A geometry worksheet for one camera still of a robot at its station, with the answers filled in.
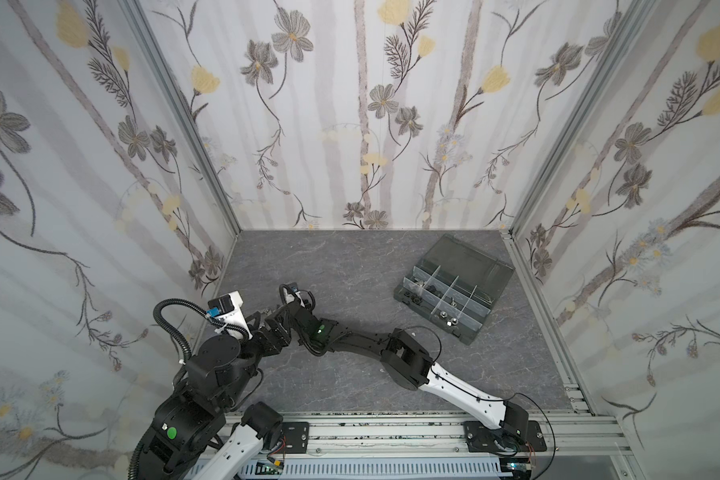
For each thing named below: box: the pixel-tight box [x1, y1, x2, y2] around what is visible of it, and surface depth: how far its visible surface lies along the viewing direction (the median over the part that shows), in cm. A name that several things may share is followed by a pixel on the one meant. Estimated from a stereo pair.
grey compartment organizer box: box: [393, 233, 516, 345], surface depth 100 cm
